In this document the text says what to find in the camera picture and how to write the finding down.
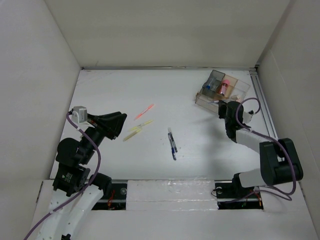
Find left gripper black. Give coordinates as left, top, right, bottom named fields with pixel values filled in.
left=80, top=110, right=127, bottom=163

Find white correction fluid bottle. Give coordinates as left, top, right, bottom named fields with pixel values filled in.
left=203, top=76, right=216, bottom=91

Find blue ballpoint pen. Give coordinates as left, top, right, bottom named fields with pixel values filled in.
left=167, top=128, right=177, bottom=161

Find black blue gel pen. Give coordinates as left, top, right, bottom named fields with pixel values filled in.
left=169, top=132, right=178, bottom=153

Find white eraser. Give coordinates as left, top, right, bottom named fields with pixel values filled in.
left=230, top=95, right=241, bottom=101

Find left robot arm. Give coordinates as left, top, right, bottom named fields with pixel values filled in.
left=36, top=106, right=127, bottom=240

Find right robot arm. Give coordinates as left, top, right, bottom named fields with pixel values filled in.
left=218, top=100, right=304, bottom=203

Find clear plastic desk organizer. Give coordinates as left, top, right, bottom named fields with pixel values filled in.
left=195, top=70, right=250, bottom=115

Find pale yellow pen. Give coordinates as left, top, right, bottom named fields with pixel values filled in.
left=123, top=129, right=141, bottom=142

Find yellow highlighter pen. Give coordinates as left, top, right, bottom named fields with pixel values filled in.
left=128, top=120, right=153, bottom=132

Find orange pink pen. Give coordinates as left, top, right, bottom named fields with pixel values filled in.
left=134, top=104, right=155, bottom=120

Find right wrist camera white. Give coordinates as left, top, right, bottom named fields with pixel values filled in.
left=242, top=110, right=255, bottom=125

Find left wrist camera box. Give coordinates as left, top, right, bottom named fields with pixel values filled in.
left=71, top=106, right=88, bottom=125

